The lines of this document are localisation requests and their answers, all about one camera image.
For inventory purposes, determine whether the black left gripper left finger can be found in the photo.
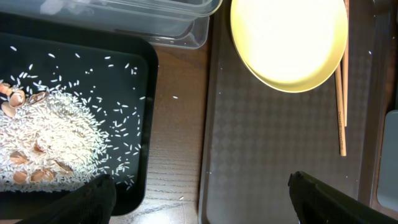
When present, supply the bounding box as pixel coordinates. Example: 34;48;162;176
18;174;116;224

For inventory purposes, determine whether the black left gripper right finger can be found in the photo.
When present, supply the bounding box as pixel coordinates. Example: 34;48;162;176
288;171;397;224

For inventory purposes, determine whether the rice and shell waste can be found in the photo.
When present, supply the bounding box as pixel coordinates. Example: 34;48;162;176
1;79;108;192

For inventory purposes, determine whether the yellow plate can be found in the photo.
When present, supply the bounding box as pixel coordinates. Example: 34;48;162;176
230;0;348;93

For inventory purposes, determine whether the dark brown serving tray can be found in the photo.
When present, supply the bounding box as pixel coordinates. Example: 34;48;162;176
198;1;396;224

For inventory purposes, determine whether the wooden chopstick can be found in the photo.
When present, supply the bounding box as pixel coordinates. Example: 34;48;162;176
335;65;346;157
341;0;350;128

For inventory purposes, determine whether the black tray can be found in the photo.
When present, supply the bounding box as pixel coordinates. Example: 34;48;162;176
1;13;159;216

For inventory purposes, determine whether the clear plastic bin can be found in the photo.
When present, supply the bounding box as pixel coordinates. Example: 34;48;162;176
1;0;223;49

